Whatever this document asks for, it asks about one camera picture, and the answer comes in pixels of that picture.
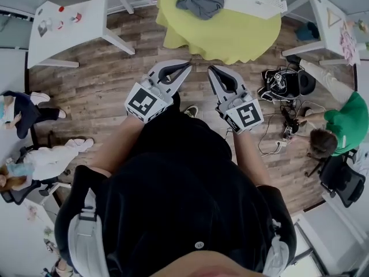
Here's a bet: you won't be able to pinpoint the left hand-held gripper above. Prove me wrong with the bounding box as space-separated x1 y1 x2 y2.
124 59 193 124

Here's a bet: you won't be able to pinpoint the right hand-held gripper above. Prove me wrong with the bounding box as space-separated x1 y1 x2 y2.
207 65 265 134

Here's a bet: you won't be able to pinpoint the person's left forearm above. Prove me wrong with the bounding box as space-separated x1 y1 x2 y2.
91 116 145 180

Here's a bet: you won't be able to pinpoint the person's right forearm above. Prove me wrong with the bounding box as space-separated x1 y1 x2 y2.
232 130 272 188

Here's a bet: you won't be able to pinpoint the person's shoe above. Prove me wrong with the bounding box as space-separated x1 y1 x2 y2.
183 104 199 118

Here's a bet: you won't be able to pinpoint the yellow-green tablecloth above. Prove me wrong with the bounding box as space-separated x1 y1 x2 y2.
155 0 283 65

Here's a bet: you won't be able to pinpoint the black headset gear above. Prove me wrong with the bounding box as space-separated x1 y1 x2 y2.
260 67 317 101

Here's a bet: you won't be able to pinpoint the spare hand-held gripper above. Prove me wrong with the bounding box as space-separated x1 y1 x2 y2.
281 116 301 140

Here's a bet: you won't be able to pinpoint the blue bag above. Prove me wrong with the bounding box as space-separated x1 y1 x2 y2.
295 21 320 42

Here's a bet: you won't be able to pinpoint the white table with cups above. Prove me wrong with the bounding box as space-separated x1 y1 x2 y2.
27 0 137 69

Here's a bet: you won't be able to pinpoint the white table with hanger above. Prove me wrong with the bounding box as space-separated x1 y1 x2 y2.
281 0 362 66

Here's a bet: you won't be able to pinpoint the person's black clothing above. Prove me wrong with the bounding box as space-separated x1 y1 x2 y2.
54 91 298 274

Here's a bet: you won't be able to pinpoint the pink cloth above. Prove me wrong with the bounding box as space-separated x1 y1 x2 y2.
338 21 359 65

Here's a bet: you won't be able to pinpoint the black office chair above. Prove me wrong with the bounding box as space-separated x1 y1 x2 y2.
0 176 60 207
304 150 366 209

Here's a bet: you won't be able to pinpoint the black cables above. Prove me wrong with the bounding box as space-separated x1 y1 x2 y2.
257 98 309 157

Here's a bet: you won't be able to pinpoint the grey right backpack strap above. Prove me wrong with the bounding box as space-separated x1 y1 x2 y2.
261 218 291 274

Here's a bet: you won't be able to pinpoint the grey backpack strap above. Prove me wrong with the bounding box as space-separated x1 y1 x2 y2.
67 188 104 277
261 218 291 274

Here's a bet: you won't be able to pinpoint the grey left backpack strap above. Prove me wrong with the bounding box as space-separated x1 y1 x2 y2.
67 188 104 277

